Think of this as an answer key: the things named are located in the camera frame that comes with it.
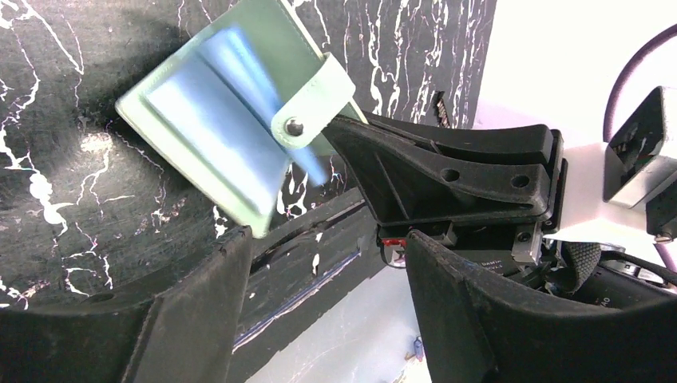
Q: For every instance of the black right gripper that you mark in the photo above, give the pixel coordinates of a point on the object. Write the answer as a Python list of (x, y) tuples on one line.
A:
[(416, 173)]

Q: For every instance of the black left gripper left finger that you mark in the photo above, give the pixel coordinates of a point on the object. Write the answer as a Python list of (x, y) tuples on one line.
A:
[(177, 324)]

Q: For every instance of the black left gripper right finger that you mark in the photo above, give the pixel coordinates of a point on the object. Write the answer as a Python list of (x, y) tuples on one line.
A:
[(478, 326)]

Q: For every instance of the mint green card holder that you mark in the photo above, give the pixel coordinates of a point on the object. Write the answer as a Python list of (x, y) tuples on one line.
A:
[(244, 98)]

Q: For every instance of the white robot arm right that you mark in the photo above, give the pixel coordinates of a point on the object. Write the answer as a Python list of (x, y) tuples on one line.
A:
[(484, 237)]

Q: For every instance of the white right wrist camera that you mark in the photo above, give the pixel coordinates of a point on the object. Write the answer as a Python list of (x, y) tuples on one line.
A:
[(640, 168)]

